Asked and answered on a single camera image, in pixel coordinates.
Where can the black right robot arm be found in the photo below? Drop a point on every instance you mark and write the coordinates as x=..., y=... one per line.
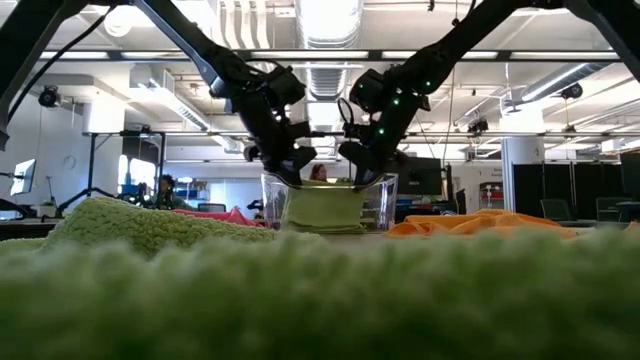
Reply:
x=450, y=50

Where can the black computer monitor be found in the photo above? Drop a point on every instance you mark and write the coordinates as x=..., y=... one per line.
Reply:
x=631, y=175
x=422, y=175

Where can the black tripod stand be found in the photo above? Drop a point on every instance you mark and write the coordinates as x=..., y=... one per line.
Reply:
x=91, y=160

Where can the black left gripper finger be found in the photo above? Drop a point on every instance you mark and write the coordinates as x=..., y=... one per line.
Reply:
x=270, y=167
x=300, y=162

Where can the black overhead crossbar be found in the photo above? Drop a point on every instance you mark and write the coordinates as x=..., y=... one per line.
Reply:
x=242, y=55

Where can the black ceiling camera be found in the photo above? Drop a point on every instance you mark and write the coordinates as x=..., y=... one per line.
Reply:
x=49, y=96
x=571, y=91

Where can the pink microfiber towel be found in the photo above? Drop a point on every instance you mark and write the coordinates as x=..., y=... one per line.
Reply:
x=225, y=216

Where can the orange microfiber towel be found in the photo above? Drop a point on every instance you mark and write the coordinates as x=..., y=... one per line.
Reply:
x=475, y=225

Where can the clear plastic bin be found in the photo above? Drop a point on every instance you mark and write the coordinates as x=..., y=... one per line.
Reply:
x=385, y=205

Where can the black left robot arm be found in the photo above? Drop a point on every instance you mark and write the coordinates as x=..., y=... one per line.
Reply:
x=200, y=45

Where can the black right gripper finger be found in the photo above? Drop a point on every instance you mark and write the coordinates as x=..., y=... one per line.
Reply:
x=381, y=174
x=359, y=160

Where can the person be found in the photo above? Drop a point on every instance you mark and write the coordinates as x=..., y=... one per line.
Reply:
x=166, y=187
x=318, y=172

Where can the white screen computer monitor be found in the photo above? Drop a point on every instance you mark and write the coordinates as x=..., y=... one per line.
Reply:
x=24, y=177

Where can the silver ventilation duct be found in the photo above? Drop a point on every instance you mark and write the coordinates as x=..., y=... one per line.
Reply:
x=327, y=30

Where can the lime green microfiber towel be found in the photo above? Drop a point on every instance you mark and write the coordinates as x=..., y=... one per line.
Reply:
x=322, y=210
x=320, y=300

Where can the black room partition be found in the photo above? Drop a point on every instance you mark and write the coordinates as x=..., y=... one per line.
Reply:
x=585, y=180

